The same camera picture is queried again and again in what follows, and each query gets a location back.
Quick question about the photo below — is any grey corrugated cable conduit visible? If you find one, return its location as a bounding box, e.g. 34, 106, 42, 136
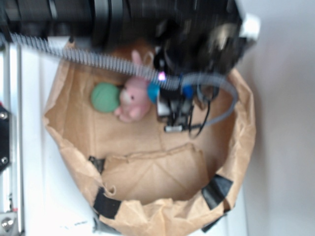
0, 33, 239, 127

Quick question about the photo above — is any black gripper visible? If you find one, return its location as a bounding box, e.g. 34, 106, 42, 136
154, 0, 260, 75

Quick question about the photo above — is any crumpled brown paper bag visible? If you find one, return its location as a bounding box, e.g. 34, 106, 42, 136
43, 60, 256, 236

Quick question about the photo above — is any pink plush bunny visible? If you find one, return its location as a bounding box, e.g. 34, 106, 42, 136
114, 50, 152, 123

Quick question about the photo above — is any aluminium frame rail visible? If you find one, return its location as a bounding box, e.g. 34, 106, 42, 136
0, 44, 25, 236

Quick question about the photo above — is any green foam ball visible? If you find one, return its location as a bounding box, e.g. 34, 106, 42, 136
91, 83, 120, 113

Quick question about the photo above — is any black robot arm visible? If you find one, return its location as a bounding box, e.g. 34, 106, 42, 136
0, 0, 260, 75

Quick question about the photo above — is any blue foam ball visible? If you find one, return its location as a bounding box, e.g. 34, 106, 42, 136
147, 83, 160, 104

